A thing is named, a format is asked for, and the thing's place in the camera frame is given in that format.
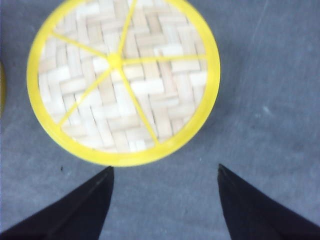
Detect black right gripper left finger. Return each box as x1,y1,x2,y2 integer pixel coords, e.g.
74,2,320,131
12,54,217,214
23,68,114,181
0,166,114,240

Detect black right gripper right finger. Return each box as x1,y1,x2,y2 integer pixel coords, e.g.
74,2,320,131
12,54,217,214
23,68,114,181
217,164,320,240

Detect woven bamboo steamer lid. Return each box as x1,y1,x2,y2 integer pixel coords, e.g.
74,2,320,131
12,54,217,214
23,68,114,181
26,0,221,167

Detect bamboo steamer drawer two buns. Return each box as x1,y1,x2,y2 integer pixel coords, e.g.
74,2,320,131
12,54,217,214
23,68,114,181
0,62,7,116

